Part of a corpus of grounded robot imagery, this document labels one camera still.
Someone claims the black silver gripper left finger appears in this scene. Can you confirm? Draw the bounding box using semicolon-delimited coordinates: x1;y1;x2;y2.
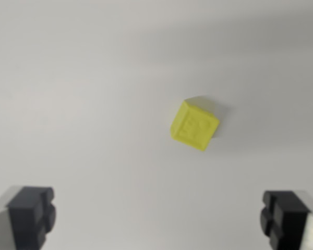
0;185;57;250

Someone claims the black silver gripper right finger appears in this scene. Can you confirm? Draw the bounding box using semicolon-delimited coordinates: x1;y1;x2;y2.
259;190;313;250

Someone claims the yellow embossed cube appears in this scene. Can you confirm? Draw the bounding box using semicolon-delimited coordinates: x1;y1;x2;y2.
169;100;220;153

